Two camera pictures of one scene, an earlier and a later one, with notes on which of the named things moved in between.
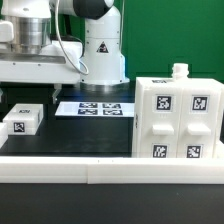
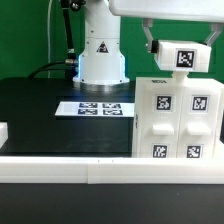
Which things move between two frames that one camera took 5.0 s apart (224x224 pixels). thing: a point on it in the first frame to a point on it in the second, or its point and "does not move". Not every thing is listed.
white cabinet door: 200,122 does not move
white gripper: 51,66 to 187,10
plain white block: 111,170 does not move
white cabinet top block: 24,119 to 183,56
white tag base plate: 95,109 does not move
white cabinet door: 162,122 does not move
